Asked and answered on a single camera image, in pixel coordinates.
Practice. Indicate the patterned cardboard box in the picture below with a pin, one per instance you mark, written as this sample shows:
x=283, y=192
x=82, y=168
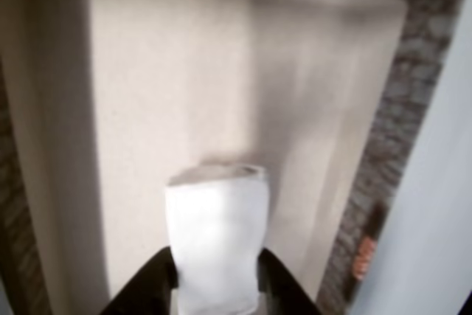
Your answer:
x=166, y=90

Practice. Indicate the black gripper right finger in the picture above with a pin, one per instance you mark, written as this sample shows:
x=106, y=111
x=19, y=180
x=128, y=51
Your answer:
x=285, y=289

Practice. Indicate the white rectangular block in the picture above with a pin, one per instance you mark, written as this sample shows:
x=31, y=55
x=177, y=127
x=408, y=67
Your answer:
x=217, y=237

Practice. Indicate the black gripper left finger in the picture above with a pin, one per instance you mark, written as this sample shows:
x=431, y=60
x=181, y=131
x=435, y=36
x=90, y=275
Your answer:
x=144, y=285

